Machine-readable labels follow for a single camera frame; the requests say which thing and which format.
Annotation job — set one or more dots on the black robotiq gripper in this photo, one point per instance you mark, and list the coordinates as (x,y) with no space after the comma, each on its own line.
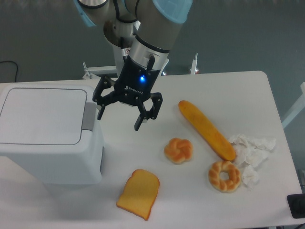
(133,87)

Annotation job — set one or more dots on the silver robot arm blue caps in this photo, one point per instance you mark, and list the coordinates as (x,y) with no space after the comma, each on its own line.
(143,32)

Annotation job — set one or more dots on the grey trash can push button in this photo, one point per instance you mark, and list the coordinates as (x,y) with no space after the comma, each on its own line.
(89,116)

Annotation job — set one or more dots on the white trash can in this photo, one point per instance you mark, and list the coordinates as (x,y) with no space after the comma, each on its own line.
(40,130)

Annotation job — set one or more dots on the knotted bread roll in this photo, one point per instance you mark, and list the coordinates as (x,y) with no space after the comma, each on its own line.
(179,150)

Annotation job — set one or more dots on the long baguette bread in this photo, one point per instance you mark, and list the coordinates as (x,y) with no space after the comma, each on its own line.
(214,138)

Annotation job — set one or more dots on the toast bread slice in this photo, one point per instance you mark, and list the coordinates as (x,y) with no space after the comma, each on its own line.
(139,193)

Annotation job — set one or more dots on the large crumpled white tissue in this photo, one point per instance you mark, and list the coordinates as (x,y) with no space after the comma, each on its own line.
(251,151)

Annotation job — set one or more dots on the small crumpled white tissue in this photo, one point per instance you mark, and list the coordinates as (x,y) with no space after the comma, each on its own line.
(250,177)

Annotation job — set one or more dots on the black device at table edge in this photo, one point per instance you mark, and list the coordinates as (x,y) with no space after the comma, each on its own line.
(296,204)

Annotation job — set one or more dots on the twisted ring doughnut bread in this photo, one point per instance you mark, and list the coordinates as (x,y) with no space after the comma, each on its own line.
(224,176)

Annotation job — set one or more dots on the white frame at right edge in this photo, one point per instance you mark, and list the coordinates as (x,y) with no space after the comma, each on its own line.
(295,109)

